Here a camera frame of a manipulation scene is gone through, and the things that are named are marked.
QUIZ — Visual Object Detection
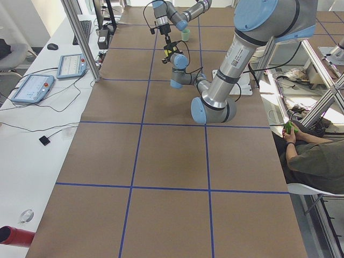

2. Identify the black computer mouse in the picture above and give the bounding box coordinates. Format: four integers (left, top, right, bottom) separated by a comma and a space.
47, 43, 59, 51

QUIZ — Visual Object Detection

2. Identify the yellow plastic cup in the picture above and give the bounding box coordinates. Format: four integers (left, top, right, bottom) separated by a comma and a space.
164, 46, 178, 55

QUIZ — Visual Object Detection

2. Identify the near blue teach pendant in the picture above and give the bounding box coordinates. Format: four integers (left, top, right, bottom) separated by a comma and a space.
11, 74, 55, 104

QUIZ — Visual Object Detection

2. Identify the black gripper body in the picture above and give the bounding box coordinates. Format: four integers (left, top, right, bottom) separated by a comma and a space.
159, 23, 171, 35
163, 42, 180, 58

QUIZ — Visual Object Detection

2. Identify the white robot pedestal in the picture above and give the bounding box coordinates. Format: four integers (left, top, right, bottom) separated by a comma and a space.
212, 69, 253, 96

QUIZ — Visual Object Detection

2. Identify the seated person dark shirt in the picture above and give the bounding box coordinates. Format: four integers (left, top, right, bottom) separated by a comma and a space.
272, 121, 343, 194

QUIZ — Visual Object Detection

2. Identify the blue teach pendant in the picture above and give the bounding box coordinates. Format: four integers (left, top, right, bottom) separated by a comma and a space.
56, 54, 88, 80
11, 74, 55, 104

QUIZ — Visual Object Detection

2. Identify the green handheld controller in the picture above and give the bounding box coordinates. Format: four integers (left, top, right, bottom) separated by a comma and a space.
284, 121, 299, 134

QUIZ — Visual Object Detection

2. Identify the black keyboard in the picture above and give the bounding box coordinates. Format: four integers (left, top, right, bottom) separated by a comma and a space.
79, 20, 92, 42

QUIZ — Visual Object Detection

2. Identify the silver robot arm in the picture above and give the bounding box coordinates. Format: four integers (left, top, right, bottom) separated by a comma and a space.
153, 1, 318, 125
149, 0, 212, 44

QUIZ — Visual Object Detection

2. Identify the green plastic cup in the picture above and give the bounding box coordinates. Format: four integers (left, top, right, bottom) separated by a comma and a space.
181, 28, 190, 42

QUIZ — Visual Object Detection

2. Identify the small black square pad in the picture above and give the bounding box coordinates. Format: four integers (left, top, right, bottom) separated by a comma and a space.
39, 135, 51, 146

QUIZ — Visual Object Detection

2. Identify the black power adapter box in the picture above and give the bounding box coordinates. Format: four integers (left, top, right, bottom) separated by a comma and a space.
97, 29, 110, 49

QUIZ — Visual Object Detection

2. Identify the red cylinder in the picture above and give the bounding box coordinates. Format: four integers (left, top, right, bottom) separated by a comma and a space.
1, 226, 35, 247

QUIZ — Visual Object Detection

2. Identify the aluminium frame post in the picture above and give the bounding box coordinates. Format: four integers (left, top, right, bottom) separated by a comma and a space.
61, 0, 101, 82

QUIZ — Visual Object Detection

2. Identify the far blue teach pendant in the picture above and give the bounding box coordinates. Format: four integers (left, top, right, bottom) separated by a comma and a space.
56, 54, 88, 80

